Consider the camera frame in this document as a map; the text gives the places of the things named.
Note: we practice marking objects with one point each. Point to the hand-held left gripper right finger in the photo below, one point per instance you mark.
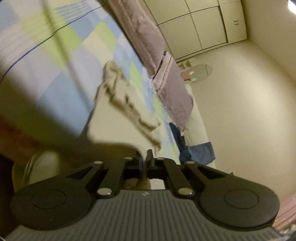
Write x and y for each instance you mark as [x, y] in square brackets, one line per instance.
[149, 166]

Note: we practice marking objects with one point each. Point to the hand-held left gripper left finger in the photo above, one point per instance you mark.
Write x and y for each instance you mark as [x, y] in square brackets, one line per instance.
[140, 168]

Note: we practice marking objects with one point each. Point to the beige long-sleeve shirt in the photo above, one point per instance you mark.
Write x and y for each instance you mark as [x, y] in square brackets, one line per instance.
[120, 99]

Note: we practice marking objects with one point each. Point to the blue jeans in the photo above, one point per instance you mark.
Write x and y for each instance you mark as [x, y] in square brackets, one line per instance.
[198, 153]

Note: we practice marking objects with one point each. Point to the mauve pillow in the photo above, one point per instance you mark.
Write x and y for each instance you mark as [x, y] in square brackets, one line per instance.
[171, 92]

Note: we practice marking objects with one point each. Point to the pale rounded object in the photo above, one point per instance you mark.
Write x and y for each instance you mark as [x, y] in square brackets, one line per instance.
[44, 166]

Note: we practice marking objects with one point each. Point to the checkered bed sheet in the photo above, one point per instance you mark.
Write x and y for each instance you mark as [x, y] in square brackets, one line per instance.
[76, 53]

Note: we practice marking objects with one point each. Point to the pink curtain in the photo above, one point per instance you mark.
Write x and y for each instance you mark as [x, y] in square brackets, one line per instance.
[286, 215]

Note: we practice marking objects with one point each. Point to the cream wardrobe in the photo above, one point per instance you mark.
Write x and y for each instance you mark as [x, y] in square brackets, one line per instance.
[203, 25]

